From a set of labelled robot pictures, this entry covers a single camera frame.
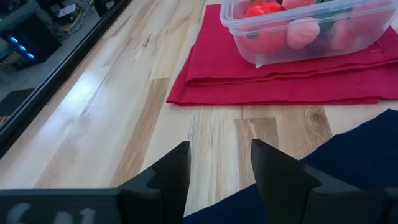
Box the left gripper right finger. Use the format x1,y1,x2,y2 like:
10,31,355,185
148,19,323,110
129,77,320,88
251,138,398,224

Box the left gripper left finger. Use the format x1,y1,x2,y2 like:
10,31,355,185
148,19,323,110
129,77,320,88
0,141,192,224

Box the red bell pepper toy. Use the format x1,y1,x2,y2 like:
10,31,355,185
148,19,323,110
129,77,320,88
243,2,289,54

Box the green toy watermelon ball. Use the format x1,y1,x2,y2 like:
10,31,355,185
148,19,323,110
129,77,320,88
314,0,355,20

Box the clear plastic tupperware container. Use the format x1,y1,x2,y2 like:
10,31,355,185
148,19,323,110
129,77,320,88
219,0,398,67

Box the navy blue cloth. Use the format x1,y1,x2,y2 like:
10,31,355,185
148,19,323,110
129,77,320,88
183,108,398,224

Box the red cloth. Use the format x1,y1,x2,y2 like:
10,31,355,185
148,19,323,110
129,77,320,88
165,3,398,107

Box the black orange-striped floor mat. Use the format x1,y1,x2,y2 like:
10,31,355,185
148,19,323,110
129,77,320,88
0,88,36,127

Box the computer tower blue lights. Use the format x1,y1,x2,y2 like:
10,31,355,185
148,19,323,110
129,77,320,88
0,15,62,70

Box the black aluminium table frame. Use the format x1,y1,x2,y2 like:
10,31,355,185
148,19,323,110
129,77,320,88
0,0,133,159

